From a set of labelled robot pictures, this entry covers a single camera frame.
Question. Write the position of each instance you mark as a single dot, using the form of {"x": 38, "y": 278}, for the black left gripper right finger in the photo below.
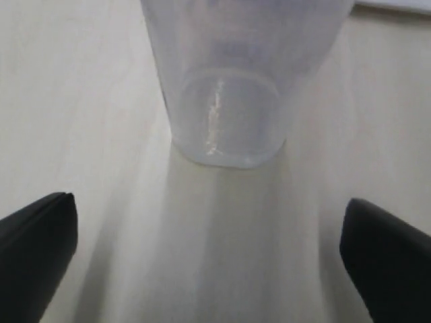
{"x": 388, "y": 261}

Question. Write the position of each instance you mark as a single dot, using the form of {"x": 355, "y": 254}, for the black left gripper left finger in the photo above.
{"x": 37, "y": 245}

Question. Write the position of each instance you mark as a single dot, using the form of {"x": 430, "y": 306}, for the clear tall plastic container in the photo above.
{"x": 228, "y": 71}

